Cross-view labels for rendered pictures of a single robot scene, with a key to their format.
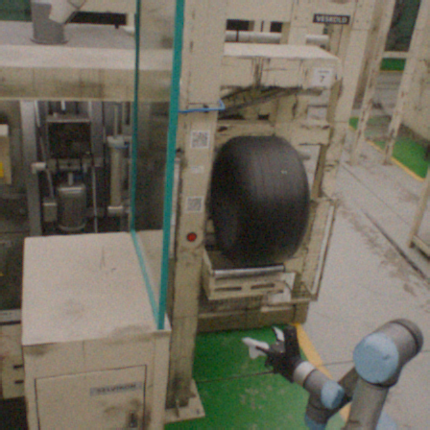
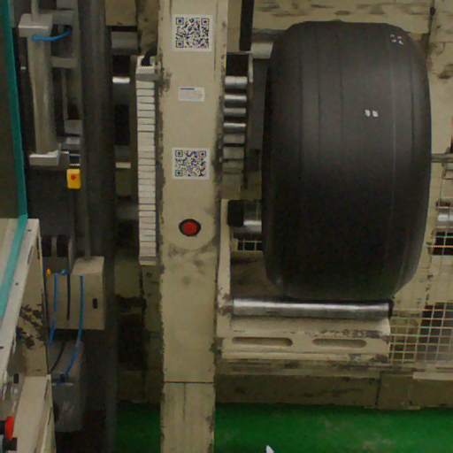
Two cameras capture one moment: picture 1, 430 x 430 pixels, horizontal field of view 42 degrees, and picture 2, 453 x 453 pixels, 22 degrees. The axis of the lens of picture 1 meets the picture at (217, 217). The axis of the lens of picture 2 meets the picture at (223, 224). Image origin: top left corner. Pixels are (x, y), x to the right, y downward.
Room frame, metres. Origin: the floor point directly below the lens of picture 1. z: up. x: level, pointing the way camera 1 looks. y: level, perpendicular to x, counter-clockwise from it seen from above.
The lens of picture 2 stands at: (0.19, -0.58, 2.49)
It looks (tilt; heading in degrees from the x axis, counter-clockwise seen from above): 35 degrees down; 18
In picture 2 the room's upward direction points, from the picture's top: 2 degrees clockwise
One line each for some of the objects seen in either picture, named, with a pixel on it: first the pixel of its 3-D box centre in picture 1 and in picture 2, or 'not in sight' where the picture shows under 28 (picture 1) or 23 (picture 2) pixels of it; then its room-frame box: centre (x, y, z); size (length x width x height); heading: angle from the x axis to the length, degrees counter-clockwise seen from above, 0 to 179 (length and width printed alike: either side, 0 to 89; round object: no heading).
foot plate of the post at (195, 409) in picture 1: (175, 398); not in sight; (2.15, 0.12, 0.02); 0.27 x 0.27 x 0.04; 18
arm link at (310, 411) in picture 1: (321, 409); not in sight; (1.31, -0.40, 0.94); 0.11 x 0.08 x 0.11; 134
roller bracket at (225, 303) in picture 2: (201, 256); (225, 264); (2.19, 0.05, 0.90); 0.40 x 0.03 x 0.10; 18
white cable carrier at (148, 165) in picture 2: (172, 207); (149, 165); (2.10, 0.19, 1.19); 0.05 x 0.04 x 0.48; 18
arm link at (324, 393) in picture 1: (323, 390); not in sight; (1.29, -0.39, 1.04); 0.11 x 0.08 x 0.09; 44
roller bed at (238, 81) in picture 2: not in sight; (209, 120); (2.54, 0.21, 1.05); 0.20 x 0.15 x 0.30; 108
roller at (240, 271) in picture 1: (248, 270); (310, 306); (2.12, -0.16, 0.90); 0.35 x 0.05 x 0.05; 108
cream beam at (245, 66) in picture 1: (264, 66); not in sight; (2.57, -0.14, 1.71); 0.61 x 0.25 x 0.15; 108
